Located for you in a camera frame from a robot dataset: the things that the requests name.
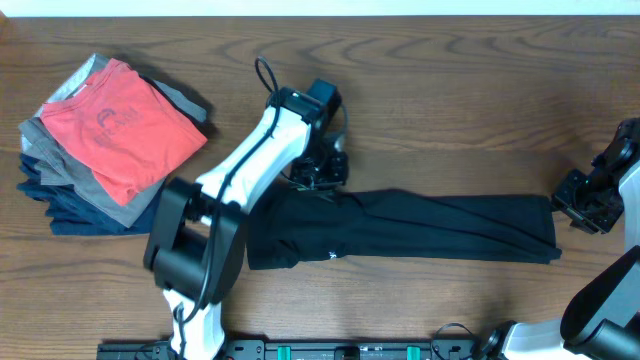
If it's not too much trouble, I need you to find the black t-shirt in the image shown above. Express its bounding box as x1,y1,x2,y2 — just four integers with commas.
247,187,562,270

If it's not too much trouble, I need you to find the folded navy blue garment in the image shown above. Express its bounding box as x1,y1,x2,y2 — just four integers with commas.
16,154,160,236

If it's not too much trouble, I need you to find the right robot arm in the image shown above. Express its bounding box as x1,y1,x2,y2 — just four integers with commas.
479,118,639,360

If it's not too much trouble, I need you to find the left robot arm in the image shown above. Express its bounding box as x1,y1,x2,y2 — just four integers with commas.
137,79,348,359

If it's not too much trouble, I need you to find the folded grey t-shirt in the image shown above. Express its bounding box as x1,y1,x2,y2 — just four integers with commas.
26,77,207,227

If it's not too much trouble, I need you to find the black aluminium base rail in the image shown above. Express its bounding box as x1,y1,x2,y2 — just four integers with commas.
96,339,484,360

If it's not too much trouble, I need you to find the folded red t-shirt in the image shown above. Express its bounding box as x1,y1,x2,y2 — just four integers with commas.
40,59,207,206

